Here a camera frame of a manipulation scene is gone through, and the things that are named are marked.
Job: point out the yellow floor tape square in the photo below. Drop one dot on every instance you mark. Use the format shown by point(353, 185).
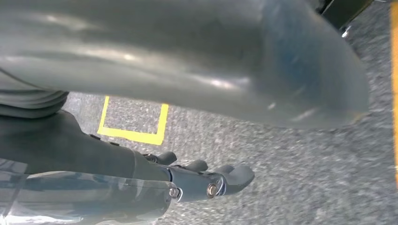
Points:
point(130, 135)

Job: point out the black robot right foot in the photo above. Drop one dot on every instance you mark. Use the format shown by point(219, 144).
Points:
point(342, 12)

